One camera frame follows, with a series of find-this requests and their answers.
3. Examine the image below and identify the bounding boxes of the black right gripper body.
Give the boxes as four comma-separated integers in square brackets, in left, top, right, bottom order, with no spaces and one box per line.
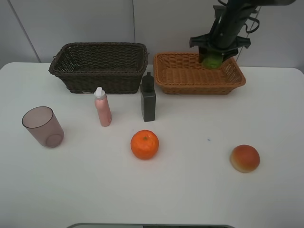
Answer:
[189,22,251,56]

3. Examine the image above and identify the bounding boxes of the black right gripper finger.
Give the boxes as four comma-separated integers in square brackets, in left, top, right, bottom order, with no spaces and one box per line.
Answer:
[222,51,234,63]
[199,47,208,63]

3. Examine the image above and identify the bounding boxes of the dark grey rectangular bottle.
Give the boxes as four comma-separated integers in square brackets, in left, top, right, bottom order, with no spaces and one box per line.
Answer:
[140,72,156,122]

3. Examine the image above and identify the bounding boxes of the round bread bun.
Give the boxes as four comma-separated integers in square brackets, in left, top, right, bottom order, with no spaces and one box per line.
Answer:
[229,145,260,173]

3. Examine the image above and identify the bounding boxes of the orange mandarin fruit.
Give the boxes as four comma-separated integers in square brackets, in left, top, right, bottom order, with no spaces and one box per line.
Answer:
[130,130,159,160]

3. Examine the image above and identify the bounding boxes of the pink bottle white cap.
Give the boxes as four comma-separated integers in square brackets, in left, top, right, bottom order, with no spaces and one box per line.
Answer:
[94,87,112,127]

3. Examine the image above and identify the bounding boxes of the translucent pink plastic cup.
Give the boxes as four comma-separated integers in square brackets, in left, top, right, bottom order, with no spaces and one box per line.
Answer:
[21,106,64,148]

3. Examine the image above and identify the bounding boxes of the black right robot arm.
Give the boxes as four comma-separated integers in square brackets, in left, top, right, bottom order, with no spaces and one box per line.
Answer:
[189,0,294,69]

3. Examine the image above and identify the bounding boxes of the orange wicker basket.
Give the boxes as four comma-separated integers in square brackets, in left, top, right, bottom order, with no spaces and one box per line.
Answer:
[153,52,246,95]

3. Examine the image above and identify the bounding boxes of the dark brown wicker basket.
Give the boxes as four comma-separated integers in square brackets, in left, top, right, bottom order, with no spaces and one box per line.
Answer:
[49,42,148,94]

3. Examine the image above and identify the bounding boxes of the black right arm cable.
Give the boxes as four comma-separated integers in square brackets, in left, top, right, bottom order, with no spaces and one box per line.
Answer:
[242,9,260,34]

